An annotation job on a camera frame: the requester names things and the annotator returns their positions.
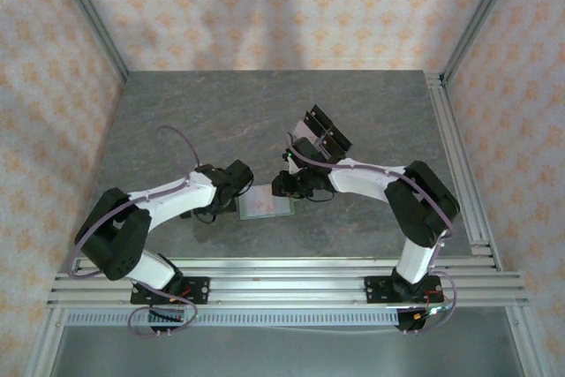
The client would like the green card holder wallet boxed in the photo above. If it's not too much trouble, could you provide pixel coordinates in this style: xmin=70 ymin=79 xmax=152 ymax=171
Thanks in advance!
xmin=237 ymin=181 xmax=298 ymax=221

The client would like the clear acrylic card stand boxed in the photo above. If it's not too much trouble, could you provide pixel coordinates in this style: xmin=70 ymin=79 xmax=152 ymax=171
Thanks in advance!
xmin=289 ymin=103 xmax=354 ymax=162

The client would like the black credit card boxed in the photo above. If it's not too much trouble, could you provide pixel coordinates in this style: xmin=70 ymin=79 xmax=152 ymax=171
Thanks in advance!
xmin=303 ymin=111 xmax=328 ymax=135
xmin=310 ymin=104 xmax=335 ymax=127
xmin=329 ymin=124 xmax=354 ymax=151
xmin=324 ymin=133 xmax=348 ymax=160

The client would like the wide aluminium mounting beam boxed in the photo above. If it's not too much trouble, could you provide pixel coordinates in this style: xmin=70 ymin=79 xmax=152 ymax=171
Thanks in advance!
xmin=46 ymin=271 xmax=530 ymax=310

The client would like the black electronics box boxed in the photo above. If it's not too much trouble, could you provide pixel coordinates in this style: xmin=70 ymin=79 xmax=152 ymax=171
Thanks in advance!
xmin=147 ymin=308 xmax=186 ymax=335
xmin=395 ymin=305 xmax=442 ymax=335

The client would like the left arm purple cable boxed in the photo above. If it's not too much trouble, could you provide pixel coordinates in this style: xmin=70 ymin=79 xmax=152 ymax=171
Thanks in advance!
xmin=66 ymin=124 xmax=204 ymax=339

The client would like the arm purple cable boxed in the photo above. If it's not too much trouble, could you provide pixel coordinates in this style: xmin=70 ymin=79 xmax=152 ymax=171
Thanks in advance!
xmin=285 ymin=132 xmax=456 ymax=335
xmin=66 ymin=124 xmax=204 ymax=339

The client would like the aluminium table edge rail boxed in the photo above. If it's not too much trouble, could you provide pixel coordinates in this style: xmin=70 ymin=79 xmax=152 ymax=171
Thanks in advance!
xmin=72 ymin=256 xmax=504 ymax=274

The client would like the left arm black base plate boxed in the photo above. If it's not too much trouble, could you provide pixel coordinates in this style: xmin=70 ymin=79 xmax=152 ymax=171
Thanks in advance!
xmin=130 ymin=276 xmax=210 ymax=306

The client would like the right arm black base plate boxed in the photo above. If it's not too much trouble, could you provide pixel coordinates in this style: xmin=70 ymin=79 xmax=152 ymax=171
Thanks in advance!
xmin=363 ymin=275 xmax=443 ymax=305

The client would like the grey slotted cable duct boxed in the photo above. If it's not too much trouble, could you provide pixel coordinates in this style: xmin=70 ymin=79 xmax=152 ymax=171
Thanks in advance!
xmin=64 ymin=309 xmax=401 ymax=328

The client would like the aluminium side rail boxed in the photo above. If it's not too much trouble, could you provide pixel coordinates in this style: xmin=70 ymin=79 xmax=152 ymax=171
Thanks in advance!
xmin=423 ymin=71 xmax=504 ymax=272

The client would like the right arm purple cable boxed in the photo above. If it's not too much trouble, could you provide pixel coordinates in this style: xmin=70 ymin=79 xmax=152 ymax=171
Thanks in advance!
xmin=285 ymin=132 xmax=456 ymax=335

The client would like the aluminium frame post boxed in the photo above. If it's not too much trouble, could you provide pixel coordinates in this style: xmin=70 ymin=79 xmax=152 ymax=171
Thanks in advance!
xmin=46 ymin=0 xmax=131 ymax=85
xmin=440 ymin=0 xmax=525 ymax=86

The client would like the aluminium frame leg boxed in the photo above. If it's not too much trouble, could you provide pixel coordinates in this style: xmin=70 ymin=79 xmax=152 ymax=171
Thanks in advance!
xmin=502 ymin=305 xmax=554 ymax=377
xmin=24 ymin=308 xmax=67 ymax=377

